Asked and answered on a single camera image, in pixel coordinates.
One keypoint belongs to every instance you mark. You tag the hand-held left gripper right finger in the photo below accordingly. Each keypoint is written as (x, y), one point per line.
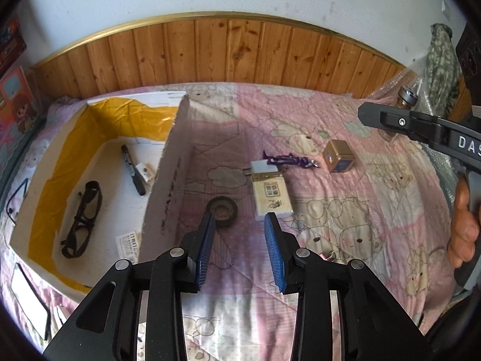
(272, 252)

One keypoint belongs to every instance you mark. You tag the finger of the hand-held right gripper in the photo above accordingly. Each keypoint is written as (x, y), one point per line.
(398, 122)

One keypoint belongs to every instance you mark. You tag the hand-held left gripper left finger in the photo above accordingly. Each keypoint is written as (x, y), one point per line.
(206, 248)

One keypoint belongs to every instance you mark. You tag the black tape roll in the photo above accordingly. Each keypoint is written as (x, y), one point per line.
(233, 216)

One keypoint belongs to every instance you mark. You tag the white charger plug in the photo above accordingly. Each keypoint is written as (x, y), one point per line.
(259, 167)

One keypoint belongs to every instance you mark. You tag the black marker pen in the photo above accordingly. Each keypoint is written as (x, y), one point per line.
(132, 169)

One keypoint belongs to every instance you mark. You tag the white cardboard box yellow tape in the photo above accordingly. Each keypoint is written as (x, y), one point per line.
(109, 165)

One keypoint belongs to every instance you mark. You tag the black glasses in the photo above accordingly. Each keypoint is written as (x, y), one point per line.
(69, 250)

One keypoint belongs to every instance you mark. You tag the person's right hand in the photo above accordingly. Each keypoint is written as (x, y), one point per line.
(462, 229)

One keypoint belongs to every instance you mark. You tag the glass bottle with metal lid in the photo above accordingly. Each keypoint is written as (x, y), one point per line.
(407, 96)

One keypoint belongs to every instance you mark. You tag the white and yellow card pack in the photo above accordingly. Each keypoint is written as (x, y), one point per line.
(270, 199)

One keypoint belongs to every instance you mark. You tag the small metal keyring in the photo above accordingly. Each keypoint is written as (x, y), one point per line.
(332, 257)

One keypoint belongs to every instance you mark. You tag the camouflage cloth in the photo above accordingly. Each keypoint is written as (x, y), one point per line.
(441, 67)

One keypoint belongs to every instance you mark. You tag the small gold cube speaker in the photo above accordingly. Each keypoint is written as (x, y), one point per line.
(336, 154)

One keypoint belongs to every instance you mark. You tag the pink printed blanket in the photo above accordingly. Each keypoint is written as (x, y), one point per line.
(338, 214)

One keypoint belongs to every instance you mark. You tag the white printed paper label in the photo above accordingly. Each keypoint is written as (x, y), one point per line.
(127, 244)

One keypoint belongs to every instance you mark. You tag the white smartphone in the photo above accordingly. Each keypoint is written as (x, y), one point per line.
(28, 297)

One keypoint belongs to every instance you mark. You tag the black neckband earphones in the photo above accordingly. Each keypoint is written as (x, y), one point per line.
(17, 191)

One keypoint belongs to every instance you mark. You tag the pink cartoon toy box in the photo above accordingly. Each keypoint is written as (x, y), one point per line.
(17, 97)

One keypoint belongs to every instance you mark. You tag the dark robot toy box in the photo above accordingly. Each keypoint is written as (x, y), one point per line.
(11, 41)

